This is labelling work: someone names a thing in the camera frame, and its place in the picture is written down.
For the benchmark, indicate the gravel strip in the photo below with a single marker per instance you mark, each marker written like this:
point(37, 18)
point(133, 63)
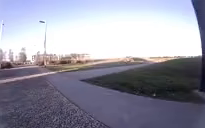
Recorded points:
point(40, 106)

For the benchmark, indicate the row of buildings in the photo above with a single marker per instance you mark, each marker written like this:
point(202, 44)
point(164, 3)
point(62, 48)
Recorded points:
point(63, 58)

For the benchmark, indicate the tall pale pole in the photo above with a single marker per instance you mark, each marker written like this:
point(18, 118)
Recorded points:
point(0, 46)

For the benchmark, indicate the narrow grass strip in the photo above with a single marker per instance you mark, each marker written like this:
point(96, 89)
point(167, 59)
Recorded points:
point(90, 66)

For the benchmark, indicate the grey asphalt road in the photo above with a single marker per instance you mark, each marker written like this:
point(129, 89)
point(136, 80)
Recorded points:
point(13, 72)

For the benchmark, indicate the pale kerb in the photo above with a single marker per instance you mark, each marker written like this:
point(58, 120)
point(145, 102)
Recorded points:
point(20, 78)

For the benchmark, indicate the group of trees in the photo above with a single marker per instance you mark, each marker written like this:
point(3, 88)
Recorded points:
point(22, 55)

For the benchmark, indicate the grass lawn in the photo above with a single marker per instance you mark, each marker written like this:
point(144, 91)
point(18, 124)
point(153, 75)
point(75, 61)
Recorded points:
point(163, 80)

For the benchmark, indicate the street lamp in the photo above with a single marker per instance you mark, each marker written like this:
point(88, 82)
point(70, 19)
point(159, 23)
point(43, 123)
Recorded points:
point(45, 46)

